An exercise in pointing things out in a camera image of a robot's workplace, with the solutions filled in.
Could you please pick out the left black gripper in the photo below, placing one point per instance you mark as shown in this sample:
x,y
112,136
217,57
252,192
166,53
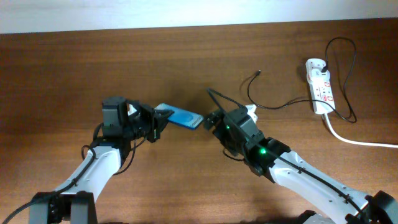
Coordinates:
x,y
158,119

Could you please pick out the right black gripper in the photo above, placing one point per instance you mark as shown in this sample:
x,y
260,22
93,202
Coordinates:
x,y
218,114

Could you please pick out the blue Galaxy smartphone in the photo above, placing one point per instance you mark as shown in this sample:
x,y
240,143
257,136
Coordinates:
x,y
180,117

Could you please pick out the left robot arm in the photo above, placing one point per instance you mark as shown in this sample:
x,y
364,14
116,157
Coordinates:
x,y
124,121

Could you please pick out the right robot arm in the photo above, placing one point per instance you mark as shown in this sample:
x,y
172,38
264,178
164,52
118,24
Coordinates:
x,y
268,157

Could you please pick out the white USB charger adapter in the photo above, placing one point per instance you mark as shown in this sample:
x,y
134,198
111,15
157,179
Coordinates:
x,y
315,77

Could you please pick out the white power strip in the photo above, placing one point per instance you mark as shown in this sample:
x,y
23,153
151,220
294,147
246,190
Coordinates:
x,y
321,94

